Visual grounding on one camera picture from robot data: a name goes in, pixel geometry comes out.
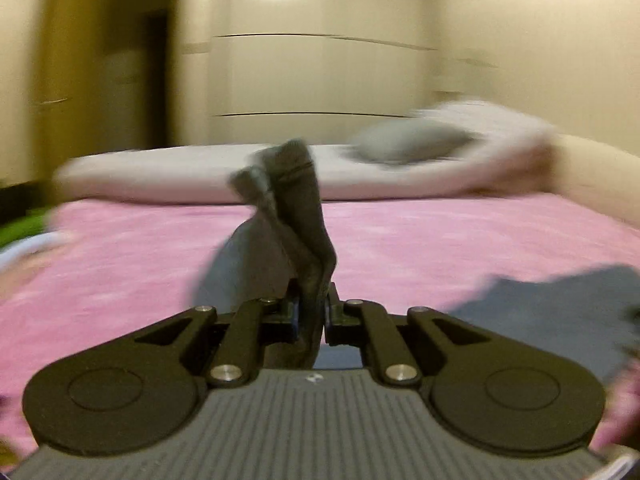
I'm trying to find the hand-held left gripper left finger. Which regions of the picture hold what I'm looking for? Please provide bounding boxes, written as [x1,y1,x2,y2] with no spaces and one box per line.
[135,280,301,388]

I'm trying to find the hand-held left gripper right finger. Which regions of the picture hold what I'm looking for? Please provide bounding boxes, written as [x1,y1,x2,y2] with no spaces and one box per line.
[325,282,493,388]

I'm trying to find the blue jeans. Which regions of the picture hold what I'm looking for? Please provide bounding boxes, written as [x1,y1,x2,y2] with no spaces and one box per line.
[192,137,640,386]

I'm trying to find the pink floral blanket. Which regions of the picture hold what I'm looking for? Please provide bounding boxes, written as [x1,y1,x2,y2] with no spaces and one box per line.
[0,197,640,461]

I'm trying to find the light grey quilt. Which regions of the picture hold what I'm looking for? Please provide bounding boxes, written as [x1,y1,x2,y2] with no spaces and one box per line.
[52,100,561,206]

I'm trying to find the grey cushion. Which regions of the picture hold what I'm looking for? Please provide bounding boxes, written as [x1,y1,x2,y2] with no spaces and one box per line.
[350,117,476,166]

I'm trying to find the cream wardrobe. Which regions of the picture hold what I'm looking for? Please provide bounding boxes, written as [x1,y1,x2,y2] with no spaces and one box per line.
[177,0,441,148]

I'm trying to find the wooden door frame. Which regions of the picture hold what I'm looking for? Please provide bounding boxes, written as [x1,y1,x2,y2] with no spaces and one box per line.
[37,0,183,181]

